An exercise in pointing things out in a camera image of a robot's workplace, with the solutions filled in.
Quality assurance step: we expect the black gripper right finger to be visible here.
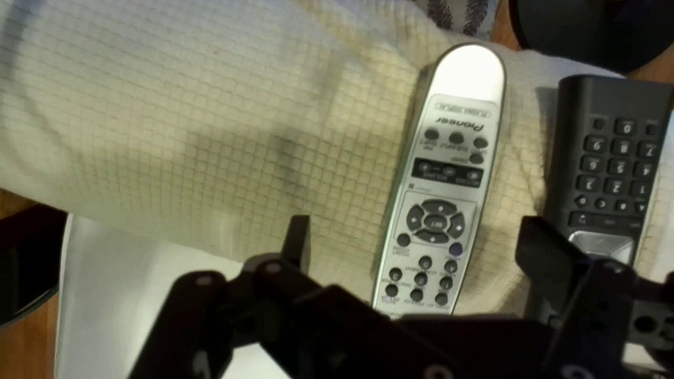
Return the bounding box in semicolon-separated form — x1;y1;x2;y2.
514;215;674;379

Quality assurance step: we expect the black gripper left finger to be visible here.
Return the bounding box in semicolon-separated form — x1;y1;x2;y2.
129;214;424;379

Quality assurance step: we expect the grey silver remote control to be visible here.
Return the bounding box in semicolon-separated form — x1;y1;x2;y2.
368;41;509;318

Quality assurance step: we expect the black remote control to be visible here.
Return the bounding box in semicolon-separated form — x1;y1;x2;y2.
544;72;674;273

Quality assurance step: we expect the white sofa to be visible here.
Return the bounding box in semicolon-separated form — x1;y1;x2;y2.
52;175;674;379

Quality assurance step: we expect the beige grid-pattern cloth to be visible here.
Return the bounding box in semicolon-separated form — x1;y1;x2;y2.
0;0;674;318

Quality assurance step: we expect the grey striped rug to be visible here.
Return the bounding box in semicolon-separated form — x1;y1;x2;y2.
413;0;503;38

